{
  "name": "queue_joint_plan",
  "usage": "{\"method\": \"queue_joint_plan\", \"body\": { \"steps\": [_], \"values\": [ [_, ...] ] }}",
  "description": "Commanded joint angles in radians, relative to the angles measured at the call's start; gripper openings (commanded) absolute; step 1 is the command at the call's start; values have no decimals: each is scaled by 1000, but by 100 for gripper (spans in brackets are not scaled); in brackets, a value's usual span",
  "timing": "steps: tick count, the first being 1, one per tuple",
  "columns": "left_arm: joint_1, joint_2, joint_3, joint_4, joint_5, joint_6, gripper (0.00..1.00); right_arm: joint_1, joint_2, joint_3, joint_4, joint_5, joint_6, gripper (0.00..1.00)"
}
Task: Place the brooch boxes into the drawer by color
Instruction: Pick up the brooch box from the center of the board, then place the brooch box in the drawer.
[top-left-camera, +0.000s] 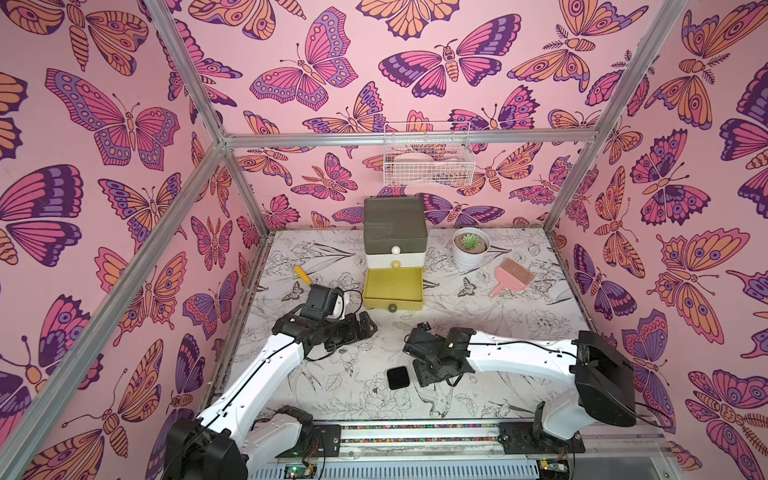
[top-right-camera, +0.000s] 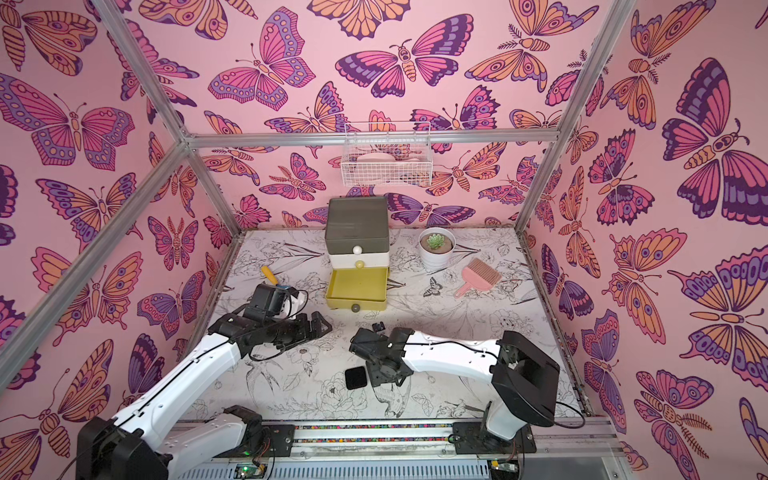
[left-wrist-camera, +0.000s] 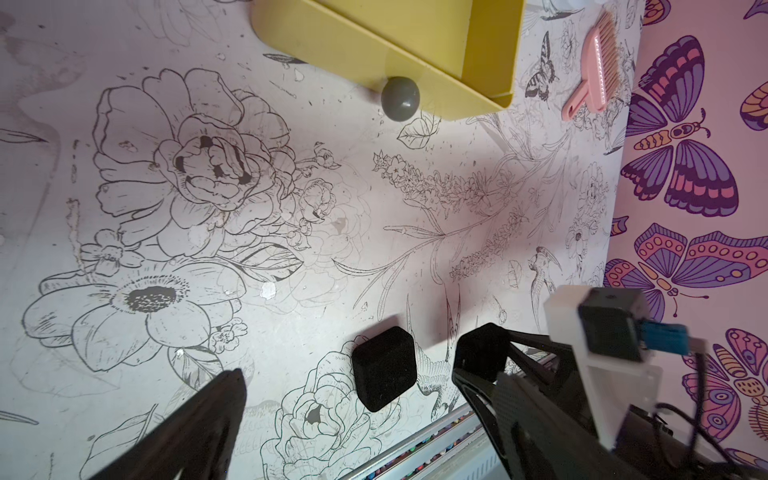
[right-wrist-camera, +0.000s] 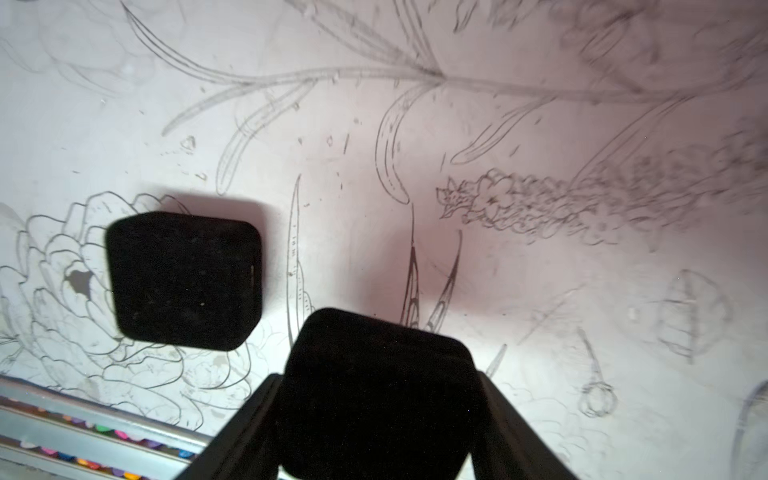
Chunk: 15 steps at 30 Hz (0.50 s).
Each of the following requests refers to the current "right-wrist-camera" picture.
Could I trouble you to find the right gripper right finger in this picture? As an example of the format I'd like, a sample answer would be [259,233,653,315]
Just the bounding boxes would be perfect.
[470,372,577,480]

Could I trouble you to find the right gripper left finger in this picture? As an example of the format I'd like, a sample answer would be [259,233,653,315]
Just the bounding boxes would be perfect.
[176,374,283,480]

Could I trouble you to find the black brooch box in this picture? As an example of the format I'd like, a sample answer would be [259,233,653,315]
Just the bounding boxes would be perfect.
[277,308,484,479]
[105,211,262,351]

